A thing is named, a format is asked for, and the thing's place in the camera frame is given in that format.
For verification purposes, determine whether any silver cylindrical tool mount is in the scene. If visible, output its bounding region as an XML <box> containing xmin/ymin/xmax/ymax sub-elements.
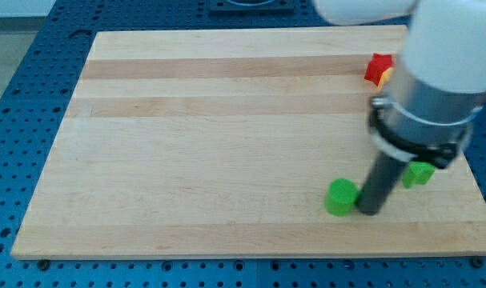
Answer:
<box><xmin>369</xmin><ymin>59</ymin><xmax>486</xmax><ymax>169</ymax></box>

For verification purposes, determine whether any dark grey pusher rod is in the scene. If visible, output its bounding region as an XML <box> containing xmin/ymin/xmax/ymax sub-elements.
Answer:
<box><xmin>355</xmin><ymin>152</ymin><xmax>408</xmax><ymax>215</ymax></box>

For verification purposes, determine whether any green star block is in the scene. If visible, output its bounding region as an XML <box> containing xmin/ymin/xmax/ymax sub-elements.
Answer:
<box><xmin>401</xmin><ymin>162</ymin><xmax>436</xmax><ymax>189</ymax></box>

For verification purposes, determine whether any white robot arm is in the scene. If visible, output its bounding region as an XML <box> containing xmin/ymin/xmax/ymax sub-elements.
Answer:
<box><xmin>314</xmin><ymin>0</ymin><xmax>486</xmax><ymax>215</ymax></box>

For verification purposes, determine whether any red star block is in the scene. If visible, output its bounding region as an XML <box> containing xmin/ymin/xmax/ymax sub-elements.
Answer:
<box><xmin>363</xmin><ymin>53</ymin><xmax>394</xmax><ymax>87</ymax></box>

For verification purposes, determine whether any green cylinder block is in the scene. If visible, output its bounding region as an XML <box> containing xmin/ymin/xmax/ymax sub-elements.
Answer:
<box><xmin>324</xmin><ymin>178</ymin><xmax>359</xmax><ymax>217</ymax></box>

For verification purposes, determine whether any yellow block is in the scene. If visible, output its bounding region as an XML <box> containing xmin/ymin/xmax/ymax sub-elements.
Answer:
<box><xmin>377</xmin><ymin>66</ymin><xmax>394</xmax><ymax>91</ymax></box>

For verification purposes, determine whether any wooden board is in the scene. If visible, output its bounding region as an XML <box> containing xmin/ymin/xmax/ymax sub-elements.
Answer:
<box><xmin>11</xmin><ymin>26</ymin><xmax>486</xmax><ymax>260</ymax></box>

